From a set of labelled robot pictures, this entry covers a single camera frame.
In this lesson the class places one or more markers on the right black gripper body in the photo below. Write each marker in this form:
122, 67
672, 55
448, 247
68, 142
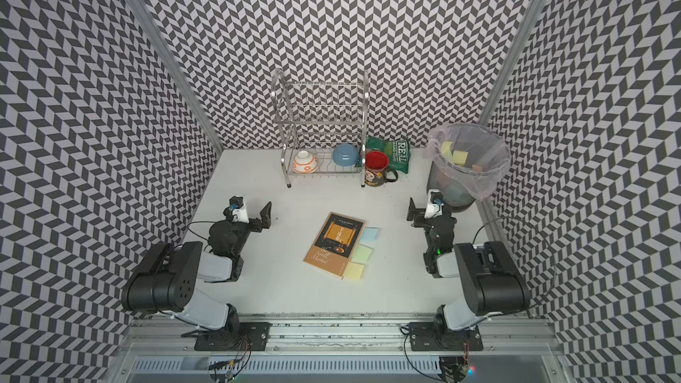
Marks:
428, 222

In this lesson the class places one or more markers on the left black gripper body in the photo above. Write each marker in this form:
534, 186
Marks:
243, 230

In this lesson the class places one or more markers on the blue sticky note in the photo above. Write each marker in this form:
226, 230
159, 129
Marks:
369, 235

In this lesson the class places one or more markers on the green sticky note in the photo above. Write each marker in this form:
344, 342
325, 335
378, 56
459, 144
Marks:
361, 254

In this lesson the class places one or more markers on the brown paperback book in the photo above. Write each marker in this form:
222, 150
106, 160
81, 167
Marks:
335, 243

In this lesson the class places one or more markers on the yellow sticky note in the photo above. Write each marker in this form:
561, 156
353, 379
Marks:
354, 271

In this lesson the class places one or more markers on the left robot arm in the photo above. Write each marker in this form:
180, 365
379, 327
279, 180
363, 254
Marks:
165, 281

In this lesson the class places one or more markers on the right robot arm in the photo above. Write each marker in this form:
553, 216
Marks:
491, 283

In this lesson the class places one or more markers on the mesh trash bin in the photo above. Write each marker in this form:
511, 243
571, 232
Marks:
454, 193

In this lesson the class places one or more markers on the red black mug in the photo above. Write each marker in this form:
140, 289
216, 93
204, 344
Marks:
377, 170

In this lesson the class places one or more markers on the green snack bag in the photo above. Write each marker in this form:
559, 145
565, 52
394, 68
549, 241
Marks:
398, 152

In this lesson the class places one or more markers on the white orange bowl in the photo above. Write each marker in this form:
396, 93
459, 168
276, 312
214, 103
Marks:
305, 162

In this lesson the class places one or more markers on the yellow notes in bin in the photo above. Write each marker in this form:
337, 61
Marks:
452, 155

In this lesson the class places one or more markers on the blue bowl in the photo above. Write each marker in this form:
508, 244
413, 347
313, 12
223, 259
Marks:
345, 155

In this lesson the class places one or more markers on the metal dish rack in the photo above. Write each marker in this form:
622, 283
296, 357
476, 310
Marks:
317, 116

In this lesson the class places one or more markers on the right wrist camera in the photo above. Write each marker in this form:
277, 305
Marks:
435, 203

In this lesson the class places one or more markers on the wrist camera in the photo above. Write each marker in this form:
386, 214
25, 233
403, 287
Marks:
435, 203
237, 211

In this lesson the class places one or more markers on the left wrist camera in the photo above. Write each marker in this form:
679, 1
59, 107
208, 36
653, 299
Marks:
237, 211

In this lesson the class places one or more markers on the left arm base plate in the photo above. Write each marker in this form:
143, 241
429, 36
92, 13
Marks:
252, 336

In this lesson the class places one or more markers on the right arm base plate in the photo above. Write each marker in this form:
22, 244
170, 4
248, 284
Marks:
424, 337

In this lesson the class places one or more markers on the aluminium front rail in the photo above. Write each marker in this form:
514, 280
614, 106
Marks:
343, 334

